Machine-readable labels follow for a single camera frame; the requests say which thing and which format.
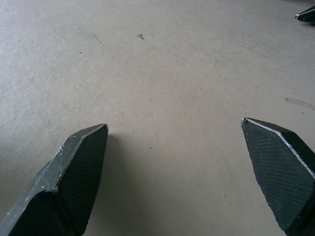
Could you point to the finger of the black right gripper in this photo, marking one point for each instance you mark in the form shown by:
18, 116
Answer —
307, 14

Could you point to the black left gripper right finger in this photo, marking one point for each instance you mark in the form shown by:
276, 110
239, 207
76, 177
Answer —
283, 177

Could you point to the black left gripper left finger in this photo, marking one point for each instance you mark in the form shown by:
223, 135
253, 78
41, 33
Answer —
66, 186

